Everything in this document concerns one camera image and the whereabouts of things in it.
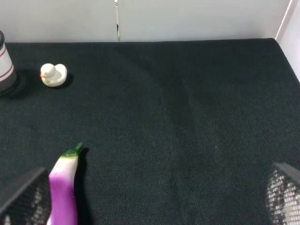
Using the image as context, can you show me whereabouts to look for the small white rubber duck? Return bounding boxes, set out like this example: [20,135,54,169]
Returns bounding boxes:
[40,63,68,87]

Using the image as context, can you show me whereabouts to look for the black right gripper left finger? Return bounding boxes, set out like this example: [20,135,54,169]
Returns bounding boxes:
[0,167,52,225]

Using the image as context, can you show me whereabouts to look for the purple toy eggplant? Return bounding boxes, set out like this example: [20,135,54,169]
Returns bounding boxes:
[47,142,83,225]

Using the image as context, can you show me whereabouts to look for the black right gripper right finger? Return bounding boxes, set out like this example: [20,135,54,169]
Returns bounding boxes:
[266,163,300,225]

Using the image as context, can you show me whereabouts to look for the black mesh pen holder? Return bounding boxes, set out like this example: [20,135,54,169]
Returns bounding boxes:
[0,31,17,94]

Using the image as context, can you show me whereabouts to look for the black table cloth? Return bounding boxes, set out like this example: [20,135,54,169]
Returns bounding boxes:
[0,39,300,225]

